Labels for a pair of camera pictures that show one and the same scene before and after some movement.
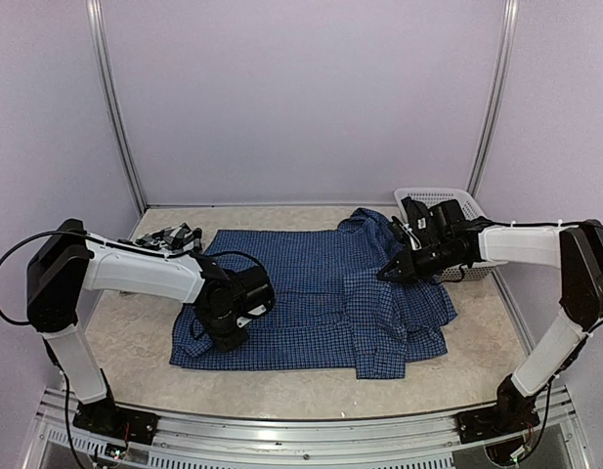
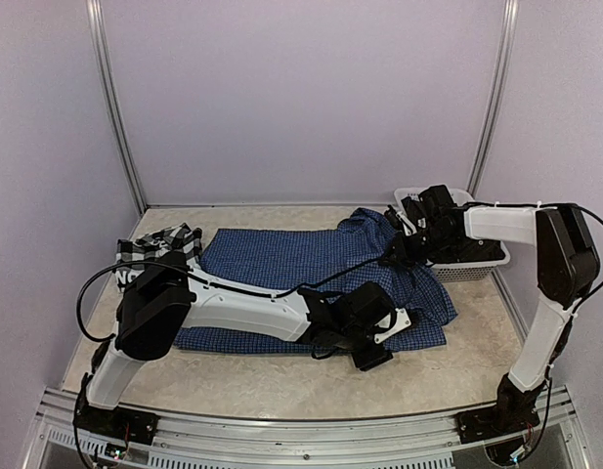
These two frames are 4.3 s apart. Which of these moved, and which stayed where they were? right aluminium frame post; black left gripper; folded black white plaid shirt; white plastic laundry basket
Moved: black left gripper
Stayed: right aluminium frame post; white plastic laundry basket; folded black white plaid shirt
